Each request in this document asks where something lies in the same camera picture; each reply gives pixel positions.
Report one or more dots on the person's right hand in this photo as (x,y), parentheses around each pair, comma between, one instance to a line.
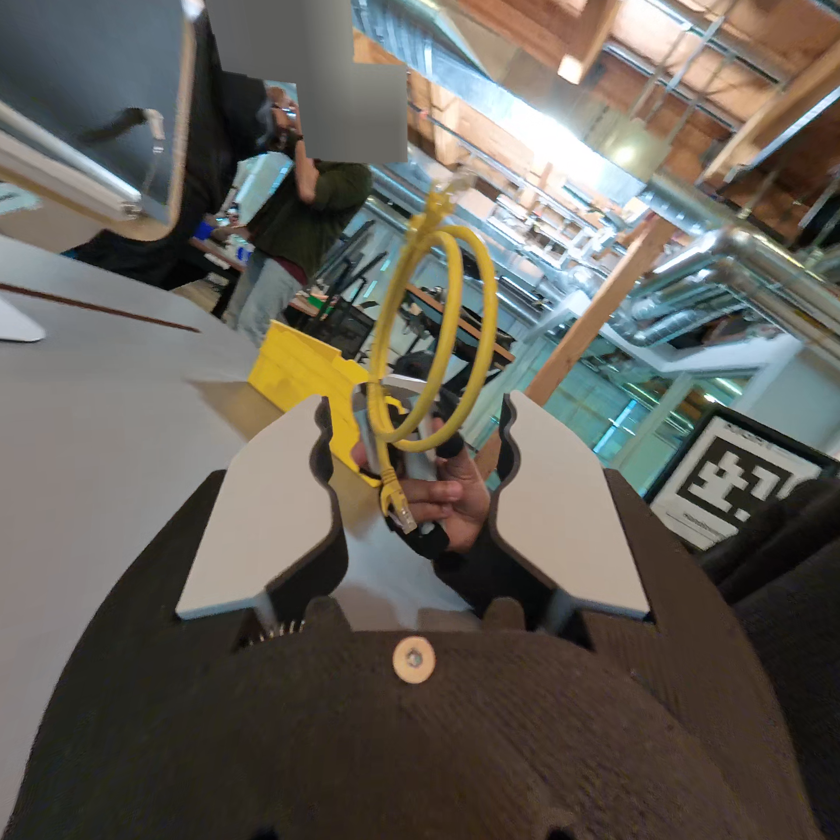
(459,505)

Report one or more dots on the yellow storage bin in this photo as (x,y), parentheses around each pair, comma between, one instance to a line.
(295,367)

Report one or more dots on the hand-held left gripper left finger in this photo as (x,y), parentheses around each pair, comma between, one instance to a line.
(262,518)

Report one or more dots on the white tablet stand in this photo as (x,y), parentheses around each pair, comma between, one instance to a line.
(19,321)

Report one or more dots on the plywood board with black panel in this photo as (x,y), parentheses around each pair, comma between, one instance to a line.
(79,52)

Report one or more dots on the wooden beam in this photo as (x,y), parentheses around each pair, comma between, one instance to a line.
(590,308)

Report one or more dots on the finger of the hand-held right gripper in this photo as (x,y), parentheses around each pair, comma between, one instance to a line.
(410,388)
(362,426)

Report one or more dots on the black and white marker board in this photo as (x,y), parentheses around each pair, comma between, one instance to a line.
(735,472)

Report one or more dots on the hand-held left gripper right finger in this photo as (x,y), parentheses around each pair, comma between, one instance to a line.
(571,518)

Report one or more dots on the person's right forearm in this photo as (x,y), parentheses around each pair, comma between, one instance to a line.
(469,571)

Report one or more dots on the wood-topped black frame table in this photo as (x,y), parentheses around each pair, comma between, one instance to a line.
(469,329)

